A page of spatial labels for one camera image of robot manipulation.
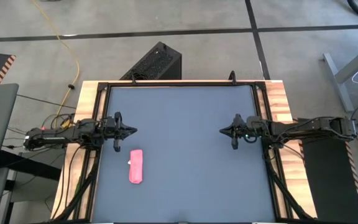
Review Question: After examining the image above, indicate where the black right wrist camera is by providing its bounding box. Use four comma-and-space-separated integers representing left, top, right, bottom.
246, 116, 261, 129

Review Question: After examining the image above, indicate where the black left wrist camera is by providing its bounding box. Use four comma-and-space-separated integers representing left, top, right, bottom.
105, 121, 117, 138

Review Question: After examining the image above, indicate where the pink fluffy towel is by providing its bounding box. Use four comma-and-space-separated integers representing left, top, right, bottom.
128, 149, 144, 185

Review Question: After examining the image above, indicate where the black metal beam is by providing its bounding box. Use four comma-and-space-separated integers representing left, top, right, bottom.
0, 150, 62, 182

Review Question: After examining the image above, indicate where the yellow cable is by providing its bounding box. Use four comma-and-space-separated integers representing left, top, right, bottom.
31, 0, 80, 127

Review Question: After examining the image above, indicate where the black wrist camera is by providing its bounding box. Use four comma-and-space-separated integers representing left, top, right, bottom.
246, 116, 261, 129
105, 121, 117, 138

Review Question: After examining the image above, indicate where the black computer tower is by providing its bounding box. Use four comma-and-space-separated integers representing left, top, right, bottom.
119, 41, 182, 81

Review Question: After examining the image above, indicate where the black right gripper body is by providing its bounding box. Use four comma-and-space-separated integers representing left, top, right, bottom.
239, 116, 263, 143

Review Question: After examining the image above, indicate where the grey metal desk leg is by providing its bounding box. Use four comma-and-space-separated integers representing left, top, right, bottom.
323, 39, 358, 113

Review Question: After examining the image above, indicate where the black metal table frame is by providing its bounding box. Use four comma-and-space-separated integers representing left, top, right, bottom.
50, 79, 319, 224

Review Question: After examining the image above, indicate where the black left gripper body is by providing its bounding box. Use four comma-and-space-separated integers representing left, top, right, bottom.
103, 116, 119, 143

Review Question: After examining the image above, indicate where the large black striped-edge mat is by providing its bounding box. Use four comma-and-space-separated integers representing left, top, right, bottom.
292, 117, 358, 224

